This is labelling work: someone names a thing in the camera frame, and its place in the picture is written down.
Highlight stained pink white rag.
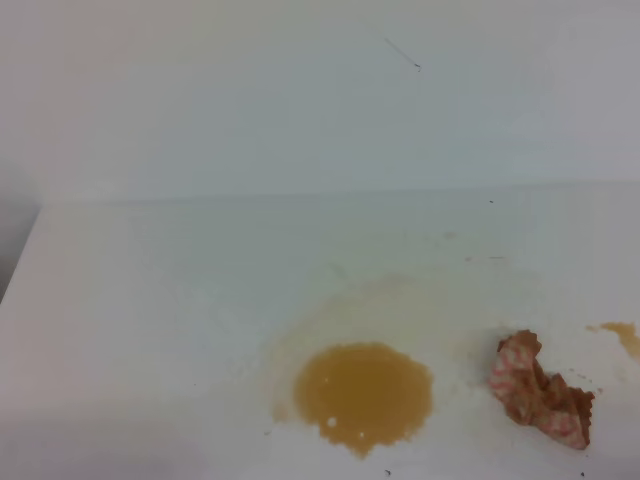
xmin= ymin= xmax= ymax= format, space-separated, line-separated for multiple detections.
xmin=488 ymin=330 xmax=595 ymax=450

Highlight large brown coffee puddle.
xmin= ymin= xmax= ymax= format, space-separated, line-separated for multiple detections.
xmin=293 ymin=342 xmax=433 ymax=458

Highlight small brown coffee stain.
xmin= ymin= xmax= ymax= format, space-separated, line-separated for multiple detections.
xmin=586 ymin=322 xmax=640 ymax=361

